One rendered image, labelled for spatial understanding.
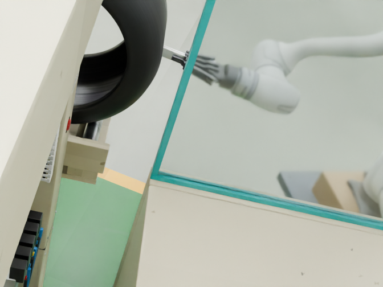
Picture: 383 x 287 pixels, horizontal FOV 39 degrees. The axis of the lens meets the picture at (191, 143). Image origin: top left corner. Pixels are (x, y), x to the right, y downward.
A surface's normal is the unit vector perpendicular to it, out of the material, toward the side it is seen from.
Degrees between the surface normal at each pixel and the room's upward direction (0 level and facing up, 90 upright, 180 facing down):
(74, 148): 90
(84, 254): 0
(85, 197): 0
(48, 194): 90
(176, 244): 0
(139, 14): 63
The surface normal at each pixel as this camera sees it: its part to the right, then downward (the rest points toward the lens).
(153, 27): 0.70, 0.36
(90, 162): -0.04, 0.66
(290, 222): 0.27, -0.72
